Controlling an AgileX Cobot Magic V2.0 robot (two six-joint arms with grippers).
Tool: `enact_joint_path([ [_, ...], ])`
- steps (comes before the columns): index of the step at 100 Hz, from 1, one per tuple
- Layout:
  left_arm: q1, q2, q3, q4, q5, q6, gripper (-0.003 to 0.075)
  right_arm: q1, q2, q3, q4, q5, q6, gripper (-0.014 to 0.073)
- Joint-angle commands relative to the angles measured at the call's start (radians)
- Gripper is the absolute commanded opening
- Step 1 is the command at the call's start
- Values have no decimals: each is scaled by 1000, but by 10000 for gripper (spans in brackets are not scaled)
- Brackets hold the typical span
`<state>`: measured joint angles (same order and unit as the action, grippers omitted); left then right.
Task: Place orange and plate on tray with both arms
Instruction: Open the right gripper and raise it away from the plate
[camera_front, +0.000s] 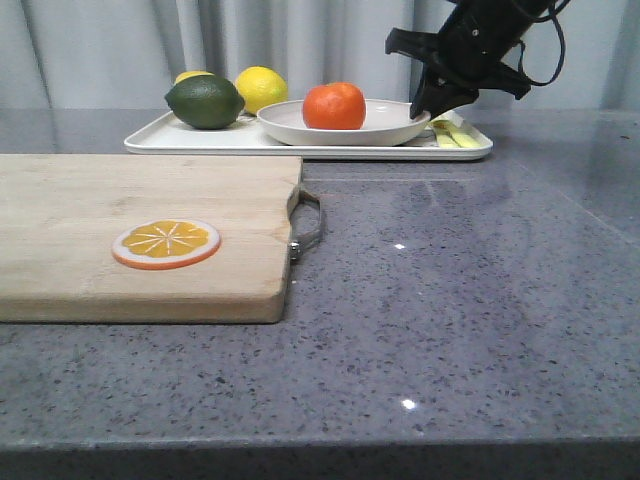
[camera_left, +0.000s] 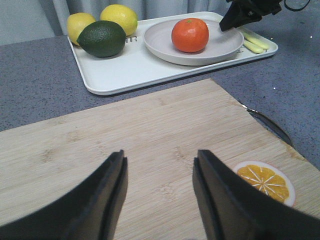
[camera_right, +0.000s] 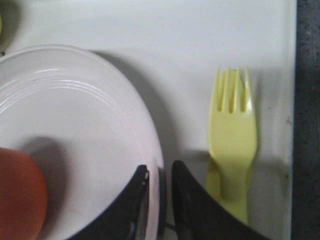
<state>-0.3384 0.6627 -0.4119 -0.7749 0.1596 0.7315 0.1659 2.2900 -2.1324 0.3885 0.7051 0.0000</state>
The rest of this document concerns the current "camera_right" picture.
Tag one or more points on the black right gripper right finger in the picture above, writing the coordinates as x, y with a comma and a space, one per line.
198, 216

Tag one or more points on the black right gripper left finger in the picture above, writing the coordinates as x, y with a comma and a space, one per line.
127, 217

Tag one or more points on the orange mandarin fruit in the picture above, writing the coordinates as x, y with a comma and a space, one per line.
23, 196

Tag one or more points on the beige round plate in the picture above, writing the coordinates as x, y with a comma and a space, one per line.
87, 128

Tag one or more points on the white rectangular tray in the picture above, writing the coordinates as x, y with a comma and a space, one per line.
170, 50

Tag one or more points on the yellow plastic fork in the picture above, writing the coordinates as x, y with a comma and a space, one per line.
233, 138

